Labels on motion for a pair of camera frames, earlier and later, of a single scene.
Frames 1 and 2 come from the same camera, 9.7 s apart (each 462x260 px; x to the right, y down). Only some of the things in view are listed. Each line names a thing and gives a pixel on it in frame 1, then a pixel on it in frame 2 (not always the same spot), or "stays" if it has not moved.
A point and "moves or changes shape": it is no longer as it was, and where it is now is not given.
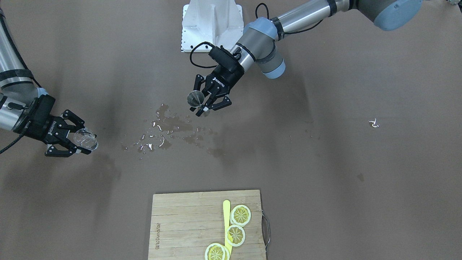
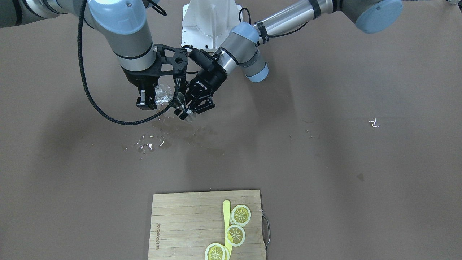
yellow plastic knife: (226, 207) stays
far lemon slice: (216, 251) stays
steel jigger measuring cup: (195, 98) moves or changes shape
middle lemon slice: (235, 235) stays
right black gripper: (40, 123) → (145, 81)
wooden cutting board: (184, 225) stays
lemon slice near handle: (240, 215) stays
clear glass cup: (86, 138) → (163, 93)
